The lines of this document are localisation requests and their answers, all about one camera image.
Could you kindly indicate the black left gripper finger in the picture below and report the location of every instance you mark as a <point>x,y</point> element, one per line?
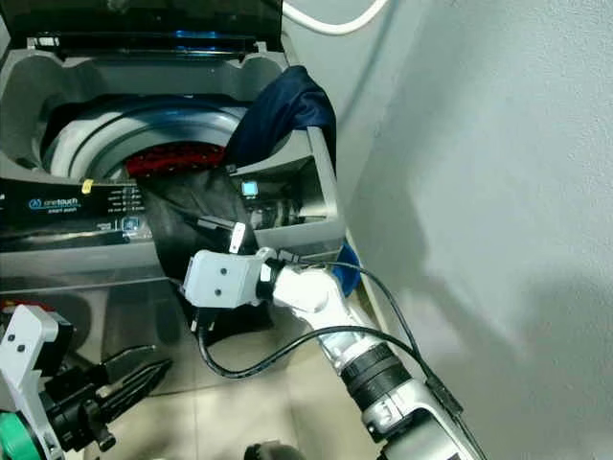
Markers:
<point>123,364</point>
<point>142,391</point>

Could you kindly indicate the black shorts with ribbed waistband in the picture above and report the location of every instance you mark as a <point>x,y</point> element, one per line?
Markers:
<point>192,206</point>

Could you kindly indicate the navy blue garment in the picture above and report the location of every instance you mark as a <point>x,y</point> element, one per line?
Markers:
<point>287,110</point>

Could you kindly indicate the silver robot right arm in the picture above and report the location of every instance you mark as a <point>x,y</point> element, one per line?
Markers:
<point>306,287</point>

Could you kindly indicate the silver top-load washing machine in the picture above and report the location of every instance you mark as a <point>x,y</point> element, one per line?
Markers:
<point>96,278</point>

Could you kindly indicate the red patterned garment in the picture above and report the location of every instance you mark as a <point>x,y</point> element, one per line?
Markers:
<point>172,161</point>

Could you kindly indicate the small yellow tag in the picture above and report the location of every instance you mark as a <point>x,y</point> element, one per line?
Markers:
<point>87,185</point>

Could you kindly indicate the blue plastic basin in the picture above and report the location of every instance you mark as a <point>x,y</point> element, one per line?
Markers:
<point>348,273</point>

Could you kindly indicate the grey robot right leg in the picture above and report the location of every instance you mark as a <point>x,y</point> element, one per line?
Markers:
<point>278,452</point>

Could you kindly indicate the dark tinted washer lid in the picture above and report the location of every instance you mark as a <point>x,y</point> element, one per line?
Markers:
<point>134,19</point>

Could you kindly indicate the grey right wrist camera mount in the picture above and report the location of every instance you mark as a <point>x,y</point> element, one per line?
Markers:
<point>215,278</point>

